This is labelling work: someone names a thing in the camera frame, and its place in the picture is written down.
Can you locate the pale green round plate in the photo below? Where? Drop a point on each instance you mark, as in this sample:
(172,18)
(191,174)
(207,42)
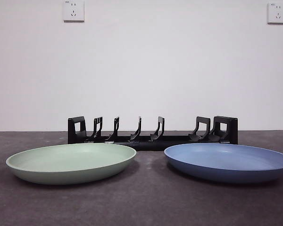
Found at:
(70,162)

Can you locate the blue round plate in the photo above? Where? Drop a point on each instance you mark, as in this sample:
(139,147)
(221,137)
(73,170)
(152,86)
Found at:
(226,162)

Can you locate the black plastic plate rack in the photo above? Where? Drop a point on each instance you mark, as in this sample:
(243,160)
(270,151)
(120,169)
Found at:
(151,146)

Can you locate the white wall socket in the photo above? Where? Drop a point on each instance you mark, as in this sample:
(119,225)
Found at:
(277,14)
(73,11)

